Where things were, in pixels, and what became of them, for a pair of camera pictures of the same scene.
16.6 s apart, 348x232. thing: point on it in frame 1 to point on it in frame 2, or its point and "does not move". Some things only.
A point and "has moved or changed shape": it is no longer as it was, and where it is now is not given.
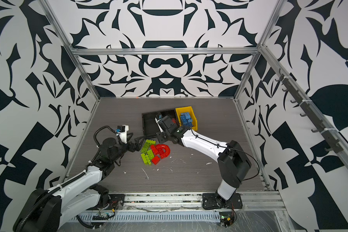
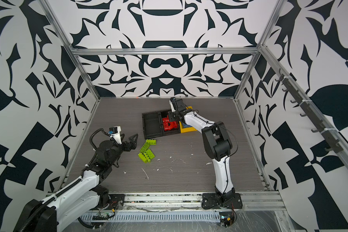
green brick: x=150 y=154 does not move
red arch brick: x=166 y=151 has moved or changed shape
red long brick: x=159 y=149 has moved or changed shape
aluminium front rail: x=193 y=202 does not move
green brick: x=145 y=147 does not move
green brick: x=145 y=159 has moved or changed shape
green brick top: x=150 y=141 does not move
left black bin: x=150 y=125 does not move
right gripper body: x=164 y=136 to x=173 y=116
